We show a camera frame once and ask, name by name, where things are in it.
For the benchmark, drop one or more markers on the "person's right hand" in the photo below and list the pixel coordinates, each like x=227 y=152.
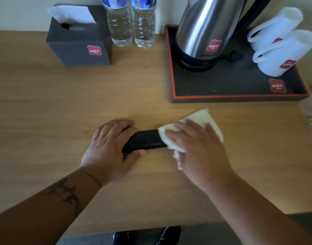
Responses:
x=202 y=155

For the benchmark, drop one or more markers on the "person's left hand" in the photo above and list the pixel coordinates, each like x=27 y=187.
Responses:
x=104 y=155

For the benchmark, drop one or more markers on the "pale yellow cloth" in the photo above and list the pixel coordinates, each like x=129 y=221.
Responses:
x=199 y=117

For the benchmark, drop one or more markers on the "black remote control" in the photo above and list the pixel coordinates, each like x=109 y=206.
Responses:
x=145 y=140

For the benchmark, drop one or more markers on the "person's left forearm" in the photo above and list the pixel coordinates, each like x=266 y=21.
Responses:
x=43 y=214

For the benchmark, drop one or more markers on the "person's right forearm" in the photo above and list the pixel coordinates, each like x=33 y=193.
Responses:
x=255 y=216

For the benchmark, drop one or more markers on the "person's left black shoe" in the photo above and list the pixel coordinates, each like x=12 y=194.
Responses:
x=121 y=239

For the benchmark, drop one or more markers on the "person's black shoe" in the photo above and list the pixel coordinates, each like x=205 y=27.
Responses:
x=170 y=236
x=121 y=239

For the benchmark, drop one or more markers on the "person's right black shoe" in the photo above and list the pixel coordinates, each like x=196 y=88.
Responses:
x=170 y=236

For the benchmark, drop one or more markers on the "black tray with red rim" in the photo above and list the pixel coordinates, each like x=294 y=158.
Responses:
x=235 y=79

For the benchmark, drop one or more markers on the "black kettle base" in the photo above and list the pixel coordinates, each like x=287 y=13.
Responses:
x=194 y=65

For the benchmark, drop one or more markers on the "black power plug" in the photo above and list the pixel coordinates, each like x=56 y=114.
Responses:
x=233 y=56

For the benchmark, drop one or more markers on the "dark grey tissue box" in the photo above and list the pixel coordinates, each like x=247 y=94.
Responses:
x=74 y=52

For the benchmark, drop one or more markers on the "clear plastic bag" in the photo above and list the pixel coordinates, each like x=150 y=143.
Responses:
x=311 y=112

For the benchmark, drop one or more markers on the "clear water bottle blue label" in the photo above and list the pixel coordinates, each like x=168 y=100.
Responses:
x=144 y=25
x=119 y=25

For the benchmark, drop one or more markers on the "white mug red label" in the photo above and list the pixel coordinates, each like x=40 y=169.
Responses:
x=276 y=25
x=286 y=53

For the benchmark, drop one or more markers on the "steel electric kettle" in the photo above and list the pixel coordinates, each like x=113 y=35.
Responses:
x=204 y=22

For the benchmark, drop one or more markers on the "white tissue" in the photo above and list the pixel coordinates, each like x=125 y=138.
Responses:
x=71 y=13

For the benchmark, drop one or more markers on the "white paper card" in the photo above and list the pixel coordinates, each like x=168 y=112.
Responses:
x=162 y=15

